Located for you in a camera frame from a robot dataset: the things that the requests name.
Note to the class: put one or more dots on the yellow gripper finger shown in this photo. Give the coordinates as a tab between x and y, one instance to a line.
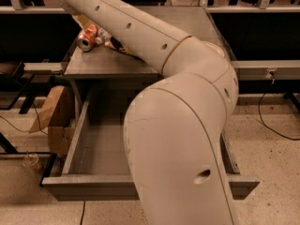
84	22

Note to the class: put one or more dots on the red coke can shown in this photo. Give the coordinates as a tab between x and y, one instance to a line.
87	38

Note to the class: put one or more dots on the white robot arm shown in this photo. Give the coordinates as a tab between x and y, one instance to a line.
201	96

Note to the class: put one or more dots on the open grey top drawer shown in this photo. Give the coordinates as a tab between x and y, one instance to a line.
93	160

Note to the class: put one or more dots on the clear plastic water bottle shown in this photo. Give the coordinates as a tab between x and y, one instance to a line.
102	36

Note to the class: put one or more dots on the yellow brown chip bag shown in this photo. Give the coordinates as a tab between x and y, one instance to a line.
114	44

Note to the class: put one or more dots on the grey cabinet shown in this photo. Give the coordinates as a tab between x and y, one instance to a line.
106	63

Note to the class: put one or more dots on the brown cardboard box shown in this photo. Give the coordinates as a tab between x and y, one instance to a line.
56	115

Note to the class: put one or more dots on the white bowl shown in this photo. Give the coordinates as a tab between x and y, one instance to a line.
215	47

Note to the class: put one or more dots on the clear plastic cup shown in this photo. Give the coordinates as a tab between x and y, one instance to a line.
32	161

